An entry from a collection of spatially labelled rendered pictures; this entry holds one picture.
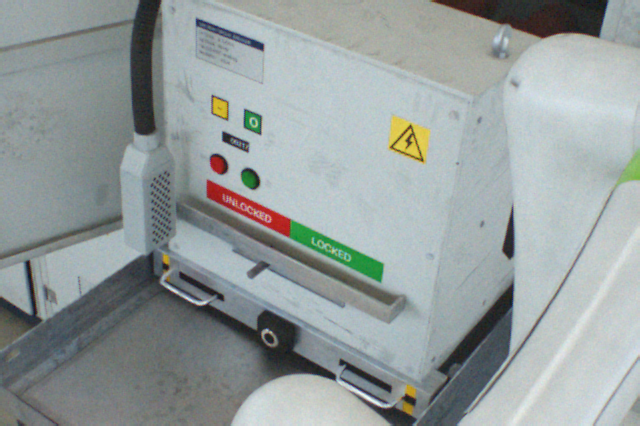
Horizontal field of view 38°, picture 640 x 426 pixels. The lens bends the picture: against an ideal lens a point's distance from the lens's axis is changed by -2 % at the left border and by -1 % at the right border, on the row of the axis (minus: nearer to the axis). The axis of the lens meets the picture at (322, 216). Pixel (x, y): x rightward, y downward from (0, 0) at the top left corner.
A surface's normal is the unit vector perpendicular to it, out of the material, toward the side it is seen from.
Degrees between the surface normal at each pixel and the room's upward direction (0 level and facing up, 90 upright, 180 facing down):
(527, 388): 24
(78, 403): 0
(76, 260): 90
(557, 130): 93
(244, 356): 0
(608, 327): 29
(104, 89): 90
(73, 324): 90
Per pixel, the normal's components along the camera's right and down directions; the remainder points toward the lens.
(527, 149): -0.78, 0.42
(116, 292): 0.82, 0.38
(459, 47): 0.07, -0.81
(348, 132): -0.57, 0.45
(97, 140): 0.59, 0.51
